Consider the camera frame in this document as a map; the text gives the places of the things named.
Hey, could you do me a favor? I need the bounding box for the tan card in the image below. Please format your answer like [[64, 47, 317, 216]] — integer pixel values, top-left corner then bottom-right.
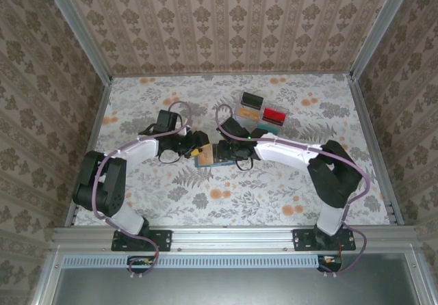
[[198, 145, 216, 166]]

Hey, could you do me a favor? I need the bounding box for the teal leather card holder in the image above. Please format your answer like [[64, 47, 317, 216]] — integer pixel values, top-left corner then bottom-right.
[[194, 142, 237, 168]]

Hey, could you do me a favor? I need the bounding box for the red card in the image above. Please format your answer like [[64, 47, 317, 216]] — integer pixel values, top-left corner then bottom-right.
[[262, 107, 287, 127]]

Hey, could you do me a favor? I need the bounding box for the black card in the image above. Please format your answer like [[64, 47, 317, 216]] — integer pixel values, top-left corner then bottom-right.
[[241, 92, 264, 110]]

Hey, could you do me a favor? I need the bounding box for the floral table cover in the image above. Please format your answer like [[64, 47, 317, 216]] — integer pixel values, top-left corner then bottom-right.
[[73, 74, 394, 228]]

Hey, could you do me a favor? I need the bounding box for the clear acrylic organizer box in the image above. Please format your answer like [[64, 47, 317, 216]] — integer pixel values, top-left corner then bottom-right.
[[235, 99, 288, 137]]

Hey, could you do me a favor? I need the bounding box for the grey metal panel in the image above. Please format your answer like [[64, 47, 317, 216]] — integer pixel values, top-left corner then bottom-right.
[[30, 250, 438, 305]]

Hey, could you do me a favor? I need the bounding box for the aluminium back rail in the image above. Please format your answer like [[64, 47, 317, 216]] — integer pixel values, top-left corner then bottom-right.
[[111, 71, 353, 79]]

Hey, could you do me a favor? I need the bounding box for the aluminium side rail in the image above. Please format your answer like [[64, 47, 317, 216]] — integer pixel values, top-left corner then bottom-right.
[[347, 74, 407, 226], [64, 77, 114, 227]]

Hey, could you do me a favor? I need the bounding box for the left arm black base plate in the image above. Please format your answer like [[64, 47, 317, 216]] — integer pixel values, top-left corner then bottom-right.
[[110, 228, 172, 252]]

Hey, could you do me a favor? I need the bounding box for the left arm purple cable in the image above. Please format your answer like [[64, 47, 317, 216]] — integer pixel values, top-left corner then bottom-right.
[[94, 101, 193, 278]]

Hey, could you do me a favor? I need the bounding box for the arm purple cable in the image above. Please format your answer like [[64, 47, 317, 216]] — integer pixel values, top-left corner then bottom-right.
[[215, 104, 372, 277], [94, 101, 193, 278]]

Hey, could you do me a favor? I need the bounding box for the grey slotted cable duct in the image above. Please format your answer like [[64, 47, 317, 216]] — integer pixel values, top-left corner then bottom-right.
[[62, 254, 321, 269]]

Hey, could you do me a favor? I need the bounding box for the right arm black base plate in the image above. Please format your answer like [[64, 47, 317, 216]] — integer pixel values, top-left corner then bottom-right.
[[292, 228, 357, 252]]

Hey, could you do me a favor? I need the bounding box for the black cable connector port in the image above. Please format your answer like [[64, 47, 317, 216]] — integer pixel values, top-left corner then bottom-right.
[[317, 254, 344, 274], [127, 255, 155, 274]]

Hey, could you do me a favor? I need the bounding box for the aluminium corner post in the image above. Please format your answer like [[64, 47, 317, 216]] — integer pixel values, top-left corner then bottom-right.
[[348, 0, 417, 80], [40, 0, 114, 83]]

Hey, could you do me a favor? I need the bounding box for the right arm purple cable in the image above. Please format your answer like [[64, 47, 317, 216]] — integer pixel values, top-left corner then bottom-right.
[[215, 104, 372, 277]]

